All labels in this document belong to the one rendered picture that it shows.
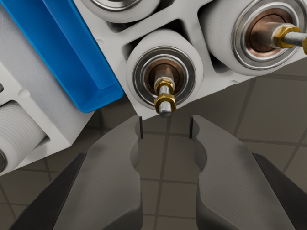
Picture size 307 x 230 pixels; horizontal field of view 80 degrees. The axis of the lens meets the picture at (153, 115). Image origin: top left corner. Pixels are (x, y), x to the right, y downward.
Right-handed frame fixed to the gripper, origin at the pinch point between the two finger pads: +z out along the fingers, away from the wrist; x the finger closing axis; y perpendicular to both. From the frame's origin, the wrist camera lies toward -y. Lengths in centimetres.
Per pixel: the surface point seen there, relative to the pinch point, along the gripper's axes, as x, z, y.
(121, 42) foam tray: -6.1, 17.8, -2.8
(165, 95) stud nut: 0.1, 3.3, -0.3
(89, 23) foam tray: -10.3, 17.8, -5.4
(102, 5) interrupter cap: -6.1, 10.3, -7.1
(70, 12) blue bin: -20.4, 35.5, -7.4
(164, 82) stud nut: 0.0, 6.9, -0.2
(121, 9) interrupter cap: -4.2, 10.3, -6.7
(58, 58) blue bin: -21.6, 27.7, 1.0
